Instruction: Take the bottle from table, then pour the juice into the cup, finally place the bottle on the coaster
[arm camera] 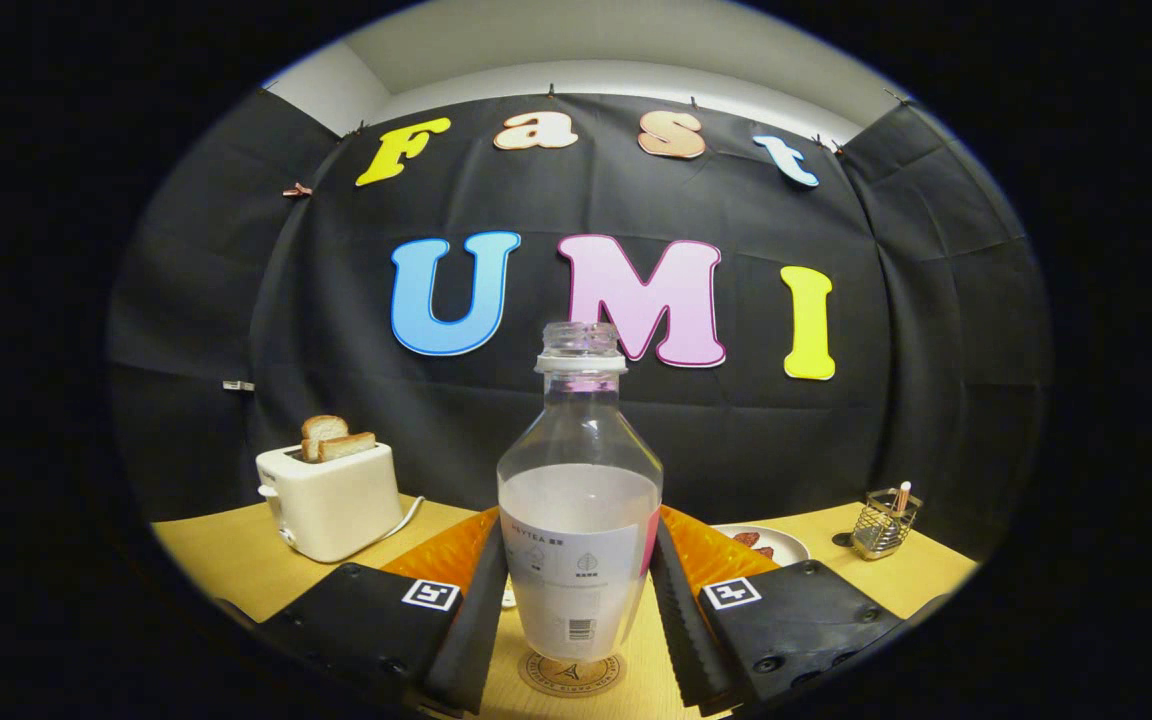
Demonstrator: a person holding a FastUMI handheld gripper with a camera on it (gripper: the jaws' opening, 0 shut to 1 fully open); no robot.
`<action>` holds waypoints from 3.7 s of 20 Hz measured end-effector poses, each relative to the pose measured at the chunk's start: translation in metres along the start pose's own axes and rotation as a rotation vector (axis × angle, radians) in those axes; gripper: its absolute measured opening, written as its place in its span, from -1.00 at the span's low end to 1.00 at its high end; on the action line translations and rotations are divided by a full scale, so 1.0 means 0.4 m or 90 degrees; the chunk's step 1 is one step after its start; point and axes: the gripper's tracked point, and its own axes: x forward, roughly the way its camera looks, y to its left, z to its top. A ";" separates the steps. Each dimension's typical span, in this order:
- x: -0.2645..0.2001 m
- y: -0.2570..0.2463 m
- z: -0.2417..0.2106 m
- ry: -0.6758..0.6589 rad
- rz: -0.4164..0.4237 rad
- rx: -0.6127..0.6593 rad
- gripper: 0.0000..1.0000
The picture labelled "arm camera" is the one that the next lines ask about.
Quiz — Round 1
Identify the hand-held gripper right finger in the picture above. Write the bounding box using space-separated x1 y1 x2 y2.
648 505 905 716

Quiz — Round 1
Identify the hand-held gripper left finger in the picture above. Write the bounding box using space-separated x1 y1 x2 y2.
256 506 509 716

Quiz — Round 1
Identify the round brown coaster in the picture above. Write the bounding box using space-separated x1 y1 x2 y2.
518 648 627 698

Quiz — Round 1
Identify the clear juice bottle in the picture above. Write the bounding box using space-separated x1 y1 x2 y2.
496 321 664 663

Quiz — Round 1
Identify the white round plate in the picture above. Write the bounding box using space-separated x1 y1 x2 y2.
711 524 811 567

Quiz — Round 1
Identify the cream white toaster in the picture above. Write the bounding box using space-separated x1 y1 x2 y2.
255 440 405 564

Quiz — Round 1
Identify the black backdrop cloth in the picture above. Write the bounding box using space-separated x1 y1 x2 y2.
106 88 1052 561

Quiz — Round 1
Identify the toasted bread slice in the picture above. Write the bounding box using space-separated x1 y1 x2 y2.
314 431 378 463
300 415 349 463

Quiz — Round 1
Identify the wooden table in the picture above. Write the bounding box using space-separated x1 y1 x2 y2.
151 495 979 720

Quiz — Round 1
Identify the white toaster cable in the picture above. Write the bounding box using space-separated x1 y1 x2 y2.
376 495 425 546

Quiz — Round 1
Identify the metal wire holder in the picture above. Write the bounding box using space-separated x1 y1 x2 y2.
851 488 924 561

